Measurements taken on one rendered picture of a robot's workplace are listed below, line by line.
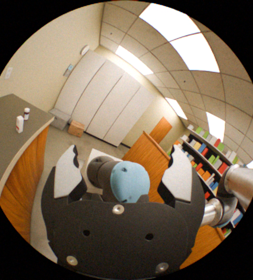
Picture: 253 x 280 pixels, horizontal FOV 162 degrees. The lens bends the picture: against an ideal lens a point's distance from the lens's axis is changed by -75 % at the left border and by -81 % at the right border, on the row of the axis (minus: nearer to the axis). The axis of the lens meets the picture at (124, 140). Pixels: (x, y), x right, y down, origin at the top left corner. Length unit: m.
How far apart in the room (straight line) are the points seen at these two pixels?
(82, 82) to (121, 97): 1.17
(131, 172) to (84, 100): 2.47
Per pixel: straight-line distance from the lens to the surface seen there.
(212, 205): 0.39
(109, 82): 2.56
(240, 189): 0.23
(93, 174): 0.35
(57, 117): 2.43
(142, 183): 0.25
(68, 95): 2.69
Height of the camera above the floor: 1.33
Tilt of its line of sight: 17 degrees down
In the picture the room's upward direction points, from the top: 38 degrees clockwise
